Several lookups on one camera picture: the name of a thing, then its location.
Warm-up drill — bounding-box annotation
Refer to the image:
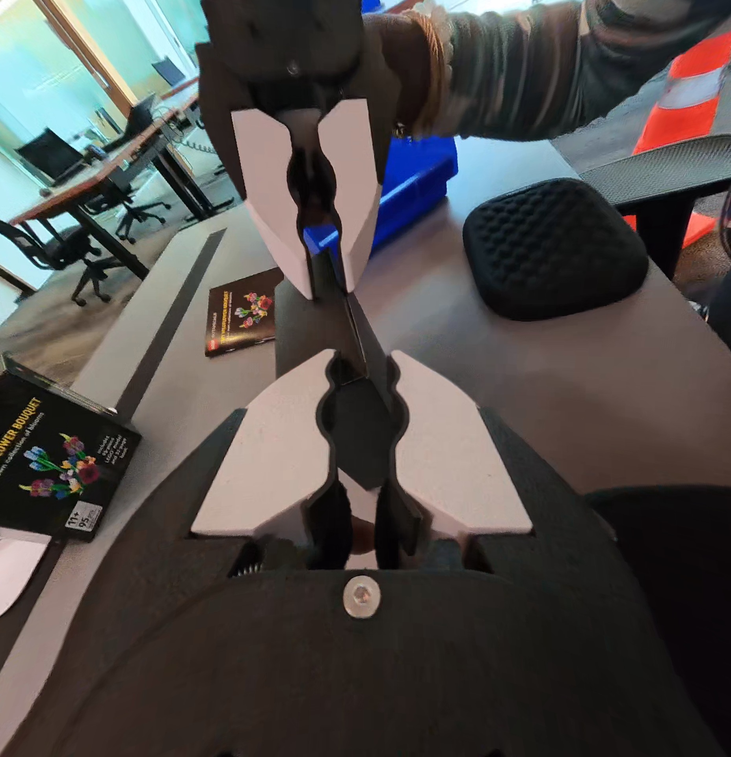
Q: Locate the black lego set box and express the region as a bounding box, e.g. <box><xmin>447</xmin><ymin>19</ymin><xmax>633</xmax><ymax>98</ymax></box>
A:
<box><xmin>0</xmin><ymin>354</ymin><xmax>143</xmax><ymax>542</ymax></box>

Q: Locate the black mesh chair armrest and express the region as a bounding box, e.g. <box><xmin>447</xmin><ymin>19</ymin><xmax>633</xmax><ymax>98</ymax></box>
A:
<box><xmin>578</xmin><ymin>135</ymin><xmax>731</xmax><ymax>279</ymax></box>

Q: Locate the brown office desk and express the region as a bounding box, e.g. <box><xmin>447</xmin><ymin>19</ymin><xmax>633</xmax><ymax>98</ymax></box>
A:
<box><xmin>7</xmin><ymin>95</ymin><xmax>236</xmax><ymax>282</ymax></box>

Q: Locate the black laptop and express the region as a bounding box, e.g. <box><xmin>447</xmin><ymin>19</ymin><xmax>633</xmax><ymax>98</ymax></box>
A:
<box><xmin>17</xmin><ymin>127</ymin><xmax>85</xmax><ymax>184</ymax></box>

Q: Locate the person's right forearm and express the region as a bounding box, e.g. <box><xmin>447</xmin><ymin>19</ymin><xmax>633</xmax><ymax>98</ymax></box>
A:
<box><xmin>442</xmin><ymin>0</ymin><xmax>731</xmax><ymax>143</ymax></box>

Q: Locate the black honeycomb cushion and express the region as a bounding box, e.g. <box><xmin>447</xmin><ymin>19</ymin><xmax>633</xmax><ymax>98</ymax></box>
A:
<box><xmin>463</xmin><ymin>179</ymin><xmax>650</xmax><ymax>322</ymax></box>

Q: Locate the lego instruction booklet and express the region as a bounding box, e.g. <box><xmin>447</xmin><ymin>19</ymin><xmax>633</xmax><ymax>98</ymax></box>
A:
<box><xmin>205</xmin><ymin>267</ymin><xmax>285</xmax><ymax>357</ymax></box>

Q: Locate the orange traffic cone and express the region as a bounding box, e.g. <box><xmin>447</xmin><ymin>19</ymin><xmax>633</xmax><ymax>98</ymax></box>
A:
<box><xmin>622</xmin><ymin>26</ymin><xmax>731</xmax><ymax>249</ymax></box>

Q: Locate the black carton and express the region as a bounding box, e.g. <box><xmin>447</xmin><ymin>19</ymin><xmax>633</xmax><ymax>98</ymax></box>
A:
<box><xmin>275</xmin><ymin>245</ymin><xmax>402</xmax><ymax>490</ymax></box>

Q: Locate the blue plastic bin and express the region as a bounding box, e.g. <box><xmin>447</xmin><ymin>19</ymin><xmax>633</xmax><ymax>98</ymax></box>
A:
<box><xmin>303</xmin><ymin>136</ymin><xmax>459</xmax><ymax>276</ymax></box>

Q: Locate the black office chair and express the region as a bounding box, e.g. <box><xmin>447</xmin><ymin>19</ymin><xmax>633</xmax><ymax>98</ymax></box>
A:
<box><xmin>82</xmin><ymin>177</ymin><xmax>171</xmax><ymax>243</ymax></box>
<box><xmin>0</xmin><ymin>213</ymin><xmax>124</xmax><ymax>306</ymax></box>

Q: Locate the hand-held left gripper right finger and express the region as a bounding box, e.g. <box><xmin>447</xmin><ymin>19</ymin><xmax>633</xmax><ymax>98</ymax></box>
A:
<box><xmin>388</xmin><ymin>351</ymin><xmax>533</xmax><ymax>539</ymax></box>

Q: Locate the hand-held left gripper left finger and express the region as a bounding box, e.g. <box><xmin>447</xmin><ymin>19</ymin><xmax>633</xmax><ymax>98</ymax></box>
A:
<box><xmin>191</xmin><ymin>349</ymin><xmax>342</xmax><ymax>539</ymax></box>

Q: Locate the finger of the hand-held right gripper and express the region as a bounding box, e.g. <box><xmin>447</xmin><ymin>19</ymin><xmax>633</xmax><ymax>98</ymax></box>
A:
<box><xmin>318</xmin><ymin>97</ymin><xmax>384</xmax><ymax>295</ymax></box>
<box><xmin>231</xmin><ymin>108</ymin><xmax>316</xmax><ymax>300</ymax></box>

